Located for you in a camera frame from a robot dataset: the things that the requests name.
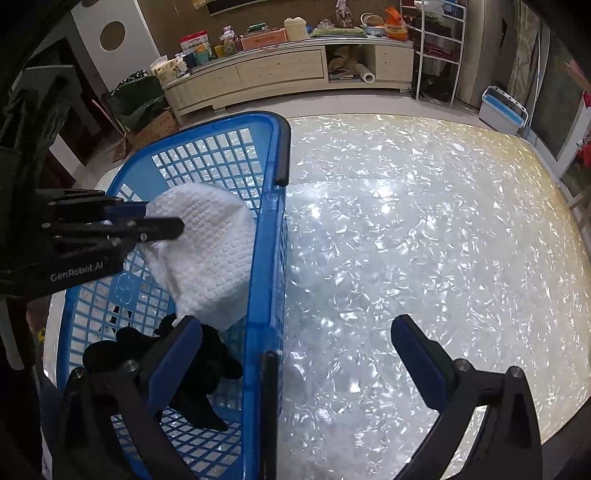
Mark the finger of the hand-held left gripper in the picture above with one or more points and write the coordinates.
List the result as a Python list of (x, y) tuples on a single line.
[(161, 228), (129, 208)]

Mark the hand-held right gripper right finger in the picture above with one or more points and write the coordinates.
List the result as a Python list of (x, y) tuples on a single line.
[(418, 360)]

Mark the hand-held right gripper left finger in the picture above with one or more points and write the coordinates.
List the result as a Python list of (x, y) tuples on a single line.
[(178, 355)]

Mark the black cloth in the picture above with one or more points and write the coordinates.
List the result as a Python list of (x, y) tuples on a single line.
[(205, 369)]

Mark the white waffle towel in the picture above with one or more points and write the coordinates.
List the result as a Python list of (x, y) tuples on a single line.
[(207, 258)]

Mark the blue plastic basket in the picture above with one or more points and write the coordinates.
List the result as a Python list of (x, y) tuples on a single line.
[(268, 258)]

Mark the broom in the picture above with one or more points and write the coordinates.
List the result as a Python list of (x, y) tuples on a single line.
[(111, 129)]

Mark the cardboard box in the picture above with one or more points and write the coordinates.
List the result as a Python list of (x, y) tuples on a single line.
[(154, 129)]

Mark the dark green bag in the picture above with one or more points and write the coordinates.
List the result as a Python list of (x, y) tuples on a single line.
[(136, 99)]

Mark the tissue box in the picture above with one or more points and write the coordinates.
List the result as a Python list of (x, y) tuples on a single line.
[(165, 67)]

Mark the white panel with round hole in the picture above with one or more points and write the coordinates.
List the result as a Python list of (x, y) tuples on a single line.
[(134, 55)]

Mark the teal cup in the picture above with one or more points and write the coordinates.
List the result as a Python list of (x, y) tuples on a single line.
[(202, 57)]

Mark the cream tv cabinet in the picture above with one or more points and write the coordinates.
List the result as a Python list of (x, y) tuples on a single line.
[(277, 69)]

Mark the pink box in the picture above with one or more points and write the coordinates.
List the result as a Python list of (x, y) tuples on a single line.
[(261, 40)]

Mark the black television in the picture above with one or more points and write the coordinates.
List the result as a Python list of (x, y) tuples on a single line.
[(249, 5)]

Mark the cream lidded jar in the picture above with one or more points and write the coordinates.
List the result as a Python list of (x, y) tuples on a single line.
[(295, 28)]

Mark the white paper roll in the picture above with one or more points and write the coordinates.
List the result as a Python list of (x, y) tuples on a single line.
[(364, 73)]

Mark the blue and white storage box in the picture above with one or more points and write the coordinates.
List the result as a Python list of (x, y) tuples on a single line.
[(501, 110)]

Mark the white metal rack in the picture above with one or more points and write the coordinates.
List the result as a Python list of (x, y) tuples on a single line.
[(438, 50)]

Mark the orange plastic bag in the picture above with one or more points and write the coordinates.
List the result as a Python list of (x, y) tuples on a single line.
[(396, 25)]

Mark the silver refrigerator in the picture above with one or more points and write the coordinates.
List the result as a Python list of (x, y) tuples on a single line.
[(489, 50)]

